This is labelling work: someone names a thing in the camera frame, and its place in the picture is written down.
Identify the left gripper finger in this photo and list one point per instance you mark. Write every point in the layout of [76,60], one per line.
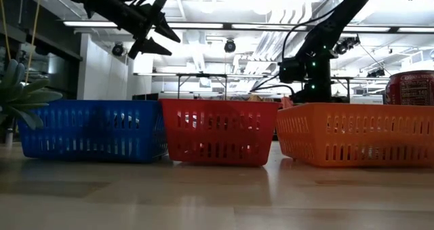
[164,26]
[149,47]

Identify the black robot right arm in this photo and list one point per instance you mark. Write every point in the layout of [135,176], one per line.
[339,13]

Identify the black folding table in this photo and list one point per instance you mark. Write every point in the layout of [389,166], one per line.
[203,75]
[340,78]

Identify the long ceiling light fixture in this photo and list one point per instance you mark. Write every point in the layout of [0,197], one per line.
[196,25]

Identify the red cloth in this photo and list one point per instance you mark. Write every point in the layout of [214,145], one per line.
[286,102]

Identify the round ceiling lamp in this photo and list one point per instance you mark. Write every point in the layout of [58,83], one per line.
[207,4]

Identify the black monitor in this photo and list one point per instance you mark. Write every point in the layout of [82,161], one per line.
[146,97]

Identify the black ceiling spotlight cluster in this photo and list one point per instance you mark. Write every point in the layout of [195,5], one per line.
[346,46]

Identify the orange plastic basket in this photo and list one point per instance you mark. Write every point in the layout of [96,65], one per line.
[356,138]

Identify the dark storage shelving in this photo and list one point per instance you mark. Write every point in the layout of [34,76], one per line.
[64,80]

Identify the red soda can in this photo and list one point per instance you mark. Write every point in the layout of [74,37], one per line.
[412,87]

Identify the red plastic basket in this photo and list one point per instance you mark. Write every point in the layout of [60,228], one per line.
[220,136]

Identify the blue plastic basket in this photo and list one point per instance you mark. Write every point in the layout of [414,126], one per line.
[84,135]

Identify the potted succulent plant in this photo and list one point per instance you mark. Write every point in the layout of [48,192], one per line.
[20,97]

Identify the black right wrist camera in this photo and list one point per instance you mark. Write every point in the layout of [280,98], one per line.
[291,70]

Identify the white cylindrical post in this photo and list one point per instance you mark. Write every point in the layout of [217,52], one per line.
[9,138]

